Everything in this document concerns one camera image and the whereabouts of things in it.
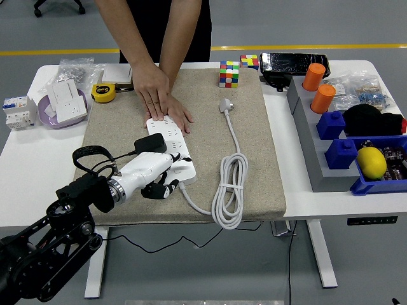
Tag person's torso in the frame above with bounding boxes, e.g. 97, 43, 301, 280
119, 0, 212, 64

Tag black plug adapter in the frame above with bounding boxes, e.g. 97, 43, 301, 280
134, 132, 167, 156

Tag person's left hand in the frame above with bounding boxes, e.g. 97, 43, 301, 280
163, 93, 194, 138

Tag yellow lemon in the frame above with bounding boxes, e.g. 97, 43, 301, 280
355, 147, 387, 181

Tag clear bag of resistors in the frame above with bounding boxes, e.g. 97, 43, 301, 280
352, 71, 397, 112

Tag black hanging power cable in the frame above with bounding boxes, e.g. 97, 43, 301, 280
287, 220, 298, 305

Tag yellow tape measure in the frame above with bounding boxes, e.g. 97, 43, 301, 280
91, 83, 116, 104

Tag white wall socket plate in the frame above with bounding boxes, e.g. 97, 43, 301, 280
54, 97, 89, 124

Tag black office chair base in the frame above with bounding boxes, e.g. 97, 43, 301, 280
33, 0, 86, 18

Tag white power strip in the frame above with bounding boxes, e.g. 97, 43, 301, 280
146, 116, 197, 187

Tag black glossy flat device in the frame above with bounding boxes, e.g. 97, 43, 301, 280
259, 51, 331, 78

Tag blue plastic bin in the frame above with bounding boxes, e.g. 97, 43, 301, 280
348, 135, 407, 197

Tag grey-brown mat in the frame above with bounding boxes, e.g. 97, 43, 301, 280
73, 67, 287, 227

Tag blue peg block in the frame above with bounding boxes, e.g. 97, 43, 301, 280
316, 110, 347, 140
324, 139, 359, 170

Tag plain white wall plate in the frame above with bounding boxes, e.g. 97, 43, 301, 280
45, 79, 81, 111

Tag orange cylinder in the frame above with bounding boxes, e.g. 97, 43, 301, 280
310, 84, 336, 114
301, 62, 326, 92

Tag grey stepped peg base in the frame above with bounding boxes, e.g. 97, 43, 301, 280
286, 76, 362, 194

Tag clear bag small parts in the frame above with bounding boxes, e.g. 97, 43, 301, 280
324, 76, 360, 111

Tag white table leg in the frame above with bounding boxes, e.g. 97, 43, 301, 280
305, 219, 338, 289
84, 227, 111, 299

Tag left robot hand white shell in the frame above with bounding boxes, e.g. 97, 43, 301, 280
113, 151, 192, 200

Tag thin black plug cord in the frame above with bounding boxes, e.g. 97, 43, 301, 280
95, 149, 265, 254

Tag black fabric bundle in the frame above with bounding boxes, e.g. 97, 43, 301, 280
342, 104, 407, 137

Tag white power strip cord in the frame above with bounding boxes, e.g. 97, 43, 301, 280
179, 97, 249, 230

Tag clear bag metal parts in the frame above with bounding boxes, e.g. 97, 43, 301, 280
57, 57, 106, 93

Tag person's right hand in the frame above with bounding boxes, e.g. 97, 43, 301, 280
132, 62, 170, 121

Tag black table control panel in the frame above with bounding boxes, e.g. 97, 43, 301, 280
346, 215, 399, 226

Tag large colourful puzzle cube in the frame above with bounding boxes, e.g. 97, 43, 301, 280
218, 60, 240, 89

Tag dark cylinders bundle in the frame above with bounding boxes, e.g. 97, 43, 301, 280
359, 139, 407, 182

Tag black device stand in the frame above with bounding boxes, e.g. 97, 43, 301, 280
260, 74, 295, 93

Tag purple bowl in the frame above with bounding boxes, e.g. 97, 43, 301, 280
37, 88, 89, 130

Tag white wall switch panel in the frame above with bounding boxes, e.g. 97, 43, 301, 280
100, 63, 134, 85

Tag white circuit breaker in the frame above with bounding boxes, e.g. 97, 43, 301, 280
2, 95, 38, 131

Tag small colourful puzzle cube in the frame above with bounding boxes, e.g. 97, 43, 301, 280
239, 54, 259, 71

